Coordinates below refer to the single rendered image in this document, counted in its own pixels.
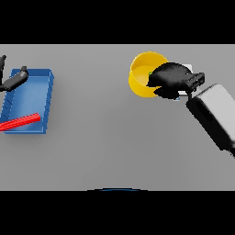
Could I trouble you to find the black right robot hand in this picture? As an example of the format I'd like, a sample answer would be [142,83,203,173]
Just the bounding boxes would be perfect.
[145,62,206,100]

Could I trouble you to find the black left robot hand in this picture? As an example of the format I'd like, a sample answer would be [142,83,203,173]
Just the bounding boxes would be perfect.
[0,54,29,93]

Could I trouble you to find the yellow bowl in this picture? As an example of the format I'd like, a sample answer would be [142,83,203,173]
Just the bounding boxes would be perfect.
[128,50,170,98]

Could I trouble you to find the red beaker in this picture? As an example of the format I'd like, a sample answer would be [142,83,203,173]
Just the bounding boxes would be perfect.
[0,112,41,132]

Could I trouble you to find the blue tray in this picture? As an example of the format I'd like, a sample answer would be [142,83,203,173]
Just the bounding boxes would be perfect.
[0,68,55,135]

